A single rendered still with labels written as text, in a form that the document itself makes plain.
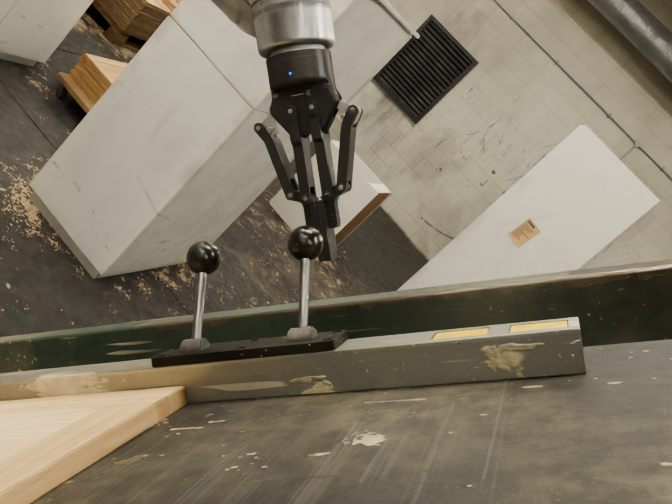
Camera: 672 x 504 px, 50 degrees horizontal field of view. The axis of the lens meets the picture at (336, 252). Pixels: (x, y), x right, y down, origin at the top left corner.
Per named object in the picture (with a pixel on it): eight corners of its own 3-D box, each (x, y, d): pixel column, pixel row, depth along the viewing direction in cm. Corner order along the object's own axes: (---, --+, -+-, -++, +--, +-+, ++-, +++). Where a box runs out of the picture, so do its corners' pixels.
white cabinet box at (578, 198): (351, 338, 503) (582, 131, 444) (406, 402, 493) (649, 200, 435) (322, 356, 445) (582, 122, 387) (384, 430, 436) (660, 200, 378)
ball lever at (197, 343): (187, 365, 76) (198, 251, 82) (219, 362, 75) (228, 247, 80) (168, 356, 73) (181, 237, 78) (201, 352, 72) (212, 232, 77)
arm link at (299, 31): (268, 21, 87) (276, 70, 87) (237, 4, 78) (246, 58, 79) (339, 4, 84) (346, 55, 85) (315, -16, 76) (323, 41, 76)
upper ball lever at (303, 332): (291, 356, 72) (296, 237, 78) (327, 352, 71) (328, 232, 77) (276, 345, 69) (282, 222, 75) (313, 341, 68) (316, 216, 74)
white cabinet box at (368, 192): (289, 201, 620) (347, 143, 600) (332, 251, 611) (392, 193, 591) (268, 202, 577) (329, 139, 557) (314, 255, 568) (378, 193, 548)
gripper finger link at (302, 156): (296, 104, 80) (284, 106, 81) (308, 203, 81) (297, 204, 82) (307, 107, 84) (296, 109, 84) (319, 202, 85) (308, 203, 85)
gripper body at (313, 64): (342, 52, 84) (353, 130, 85) (275, 66, 87) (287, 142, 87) (322, 40, 77) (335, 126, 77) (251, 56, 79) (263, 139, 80)
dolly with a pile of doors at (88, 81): (107, 98, 483) (134, 65, 474) (153, 153, 474) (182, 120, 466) (42, 85, 425) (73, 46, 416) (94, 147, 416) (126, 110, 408)
